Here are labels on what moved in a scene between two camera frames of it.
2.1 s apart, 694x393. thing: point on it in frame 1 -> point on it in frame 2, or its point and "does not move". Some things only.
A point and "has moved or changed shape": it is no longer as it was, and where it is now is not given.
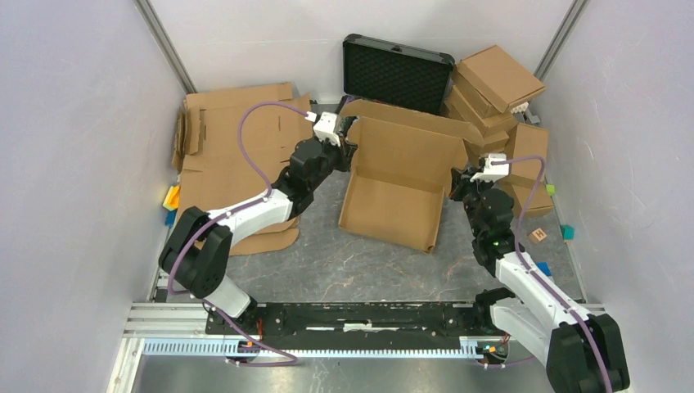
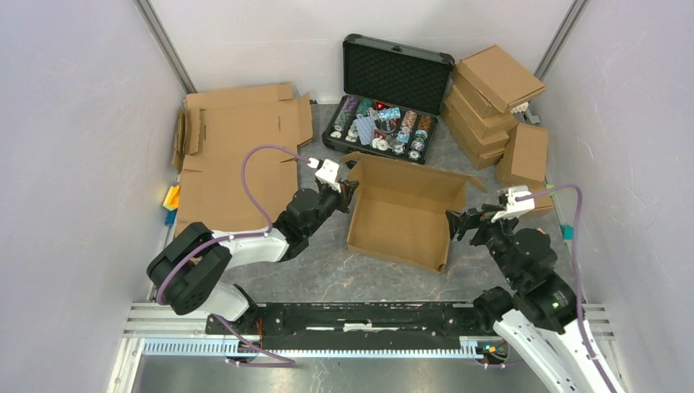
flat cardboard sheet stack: (215, 176) does not move
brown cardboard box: (403, 163) has moved or changed shape
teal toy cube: (568, 232) does not move
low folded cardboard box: (540, 204) does not move
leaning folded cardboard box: (525, 141) does not move
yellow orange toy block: (172, 198) does not move
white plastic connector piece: (521, 108) does not move
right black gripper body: (465, 188) -> (487, 231)
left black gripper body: (335, 158) -> (331, 200)
